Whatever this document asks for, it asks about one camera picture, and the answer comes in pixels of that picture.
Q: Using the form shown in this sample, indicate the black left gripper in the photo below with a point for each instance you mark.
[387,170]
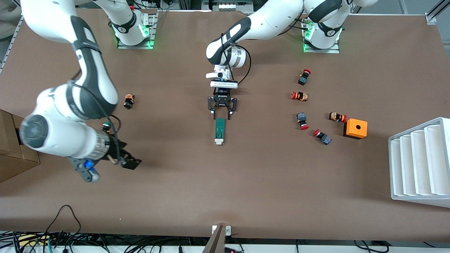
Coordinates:
[222,98]

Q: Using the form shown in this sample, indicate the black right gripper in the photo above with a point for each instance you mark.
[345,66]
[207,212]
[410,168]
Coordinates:
[117,149]

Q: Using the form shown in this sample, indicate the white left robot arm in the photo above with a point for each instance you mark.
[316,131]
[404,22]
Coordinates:
[267,21]

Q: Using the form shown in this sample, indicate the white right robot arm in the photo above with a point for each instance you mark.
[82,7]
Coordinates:
[56,137]

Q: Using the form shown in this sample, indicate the green button blue contact block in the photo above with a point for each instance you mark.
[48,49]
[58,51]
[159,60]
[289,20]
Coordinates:
[105,124]

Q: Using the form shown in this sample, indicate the black button orange contact block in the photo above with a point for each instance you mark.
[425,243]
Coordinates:
[129,101]

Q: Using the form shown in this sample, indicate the red button orange contact block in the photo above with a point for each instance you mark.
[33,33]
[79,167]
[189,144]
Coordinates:
[300,96]
[337,117]

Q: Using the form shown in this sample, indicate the lit white device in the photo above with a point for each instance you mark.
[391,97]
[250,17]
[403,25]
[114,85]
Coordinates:
[228,5]

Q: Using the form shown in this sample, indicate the brown cardboard box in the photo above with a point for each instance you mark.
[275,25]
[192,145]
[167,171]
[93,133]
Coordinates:
[12,161]

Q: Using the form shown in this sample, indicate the white stepped plastic rack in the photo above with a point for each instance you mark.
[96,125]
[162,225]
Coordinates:
[418,165]

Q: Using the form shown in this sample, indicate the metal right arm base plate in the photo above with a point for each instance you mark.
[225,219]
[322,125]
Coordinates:
[151,31]

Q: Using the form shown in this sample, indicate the brown post with metal bracket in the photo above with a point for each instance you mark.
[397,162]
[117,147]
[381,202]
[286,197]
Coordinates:
[216,242]

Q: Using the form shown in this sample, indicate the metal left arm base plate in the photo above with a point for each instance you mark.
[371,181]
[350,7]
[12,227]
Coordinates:
[335,49]

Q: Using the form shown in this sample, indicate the orange button enclosure box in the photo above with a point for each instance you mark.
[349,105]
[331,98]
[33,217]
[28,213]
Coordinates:
[355,128]

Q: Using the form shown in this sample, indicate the aluminium table edge rail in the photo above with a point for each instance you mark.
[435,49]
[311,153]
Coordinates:
[10,44]

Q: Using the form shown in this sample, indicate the aluminium frame profile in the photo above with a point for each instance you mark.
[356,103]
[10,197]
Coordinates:
[436,12]

